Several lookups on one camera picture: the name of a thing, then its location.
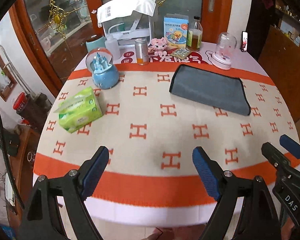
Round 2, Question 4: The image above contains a purple and grey towel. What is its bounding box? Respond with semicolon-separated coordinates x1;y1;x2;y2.
169;64;251;116

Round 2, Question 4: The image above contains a green tissue pack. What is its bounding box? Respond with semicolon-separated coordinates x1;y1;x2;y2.
53;87;103;133

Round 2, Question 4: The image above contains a red lidded jar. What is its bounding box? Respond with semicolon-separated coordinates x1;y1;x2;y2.
13;92;28;111

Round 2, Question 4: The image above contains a smartphone on stand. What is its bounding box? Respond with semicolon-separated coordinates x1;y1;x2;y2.
241;31;248;52

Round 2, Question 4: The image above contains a glass dome pink base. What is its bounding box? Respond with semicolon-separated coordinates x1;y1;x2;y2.
211;32;237;70

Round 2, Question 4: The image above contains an orange H-pattern blanket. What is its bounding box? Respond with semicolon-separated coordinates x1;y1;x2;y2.
33;62;298;207

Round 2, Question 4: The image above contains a blister pill pack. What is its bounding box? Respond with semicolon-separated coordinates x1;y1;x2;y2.
170;48;191;60

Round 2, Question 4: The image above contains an oil bottle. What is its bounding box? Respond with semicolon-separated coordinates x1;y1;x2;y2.
187;16;203;51

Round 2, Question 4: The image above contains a pink toy figure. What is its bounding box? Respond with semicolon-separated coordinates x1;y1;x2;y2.
149;37;168;57

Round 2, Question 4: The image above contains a blue castle snow globe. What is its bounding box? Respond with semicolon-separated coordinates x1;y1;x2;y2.
85;47;119;90

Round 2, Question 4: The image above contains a yellow duck box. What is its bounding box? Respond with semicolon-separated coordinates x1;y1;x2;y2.
164;14;189;48

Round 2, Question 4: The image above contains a silver metal can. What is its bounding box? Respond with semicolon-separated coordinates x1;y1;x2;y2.
135;38;149;65

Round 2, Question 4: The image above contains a teal cup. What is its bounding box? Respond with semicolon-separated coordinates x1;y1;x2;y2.
85;35;106;52

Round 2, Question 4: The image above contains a white plastic bottle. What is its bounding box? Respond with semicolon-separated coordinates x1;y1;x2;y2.
105;34;121;60

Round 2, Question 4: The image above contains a black cable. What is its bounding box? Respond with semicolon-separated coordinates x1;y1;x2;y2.
0;96;25;212

